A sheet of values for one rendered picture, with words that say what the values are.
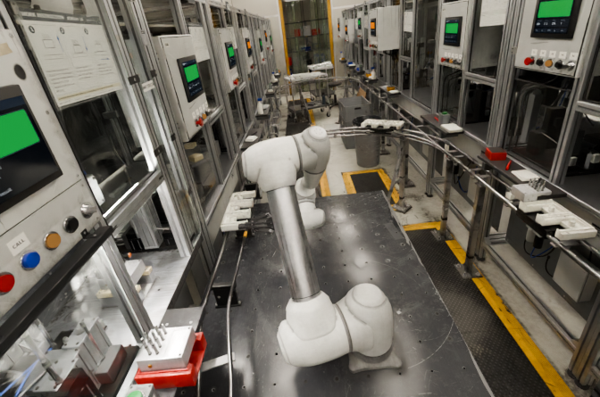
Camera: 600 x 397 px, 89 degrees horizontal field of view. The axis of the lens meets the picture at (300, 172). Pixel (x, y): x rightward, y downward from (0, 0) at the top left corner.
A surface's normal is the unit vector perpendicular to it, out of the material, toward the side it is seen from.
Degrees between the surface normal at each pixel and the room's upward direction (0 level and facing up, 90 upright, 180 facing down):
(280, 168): 64
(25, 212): 90
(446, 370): 0
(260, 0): 90
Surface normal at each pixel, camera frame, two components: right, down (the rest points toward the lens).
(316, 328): 0.12, -0.19
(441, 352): -0.11, -0.90
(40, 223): 0.99, -0.11
